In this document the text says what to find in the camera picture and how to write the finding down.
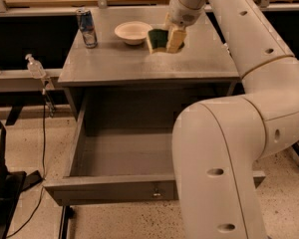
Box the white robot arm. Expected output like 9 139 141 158
168 0 299 239

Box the grey cabinet counter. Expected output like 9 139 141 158
59 6 239 115

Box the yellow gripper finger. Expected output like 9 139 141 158
163 14 172 30
166 27 186 53

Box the open grey top drawer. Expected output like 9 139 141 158
46 89 264 206

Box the left clear sanitizer pump bottle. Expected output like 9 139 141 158
25 54 46 79

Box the blue silver drink can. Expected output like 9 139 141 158
76 8 98 48

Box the black stand base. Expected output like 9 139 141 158
0 121 26 239

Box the white ceramic bowl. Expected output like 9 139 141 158
115 21 152 45

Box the green yellow sponge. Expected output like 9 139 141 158
147 29 168 54

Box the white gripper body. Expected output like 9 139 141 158
168 0 201 28

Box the black cable on floor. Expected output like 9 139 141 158
5 89 56 239

